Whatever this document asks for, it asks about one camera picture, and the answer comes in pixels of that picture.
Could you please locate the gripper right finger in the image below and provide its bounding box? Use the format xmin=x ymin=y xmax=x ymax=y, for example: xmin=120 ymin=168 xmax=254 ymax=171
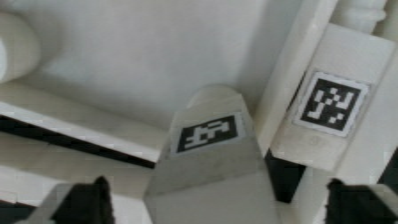
xmin=323 ymin=179 xmax=398 ymax=224

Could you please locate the white table leg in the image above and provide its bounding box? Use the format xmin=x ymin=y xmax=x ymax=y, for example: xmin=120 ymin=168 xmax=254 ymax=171
xmin=143 ymin=85 xmax=280 ymax=224
xmin=268 ymin=0 xmax=398 ymax=174

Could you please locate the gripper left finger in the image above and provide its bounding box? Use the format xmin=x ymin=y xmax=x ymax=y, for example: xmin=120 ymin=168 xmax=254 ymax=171
xmin=14 ymin=175 xmax=115 ymax=224

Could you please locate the white square table top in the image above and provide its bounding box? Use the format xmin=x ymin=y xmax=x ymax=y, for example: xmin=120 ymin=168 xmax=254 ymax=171
xmin=0 ymin=0 xmax=337 ymax=161

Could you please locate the white U-shaped obstacle fence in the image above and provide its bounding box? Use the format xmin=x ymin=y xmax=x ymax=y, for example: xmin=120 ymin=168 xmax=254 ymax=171
xmin=0 ymin=0 xmax=398 ymax=224

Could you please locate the white table leg lying front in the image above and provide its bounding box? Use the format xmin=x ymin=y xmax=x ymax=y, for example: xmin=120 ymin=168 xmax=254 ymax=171
xmin=268 ymin=0 xmax=398 ymax=174

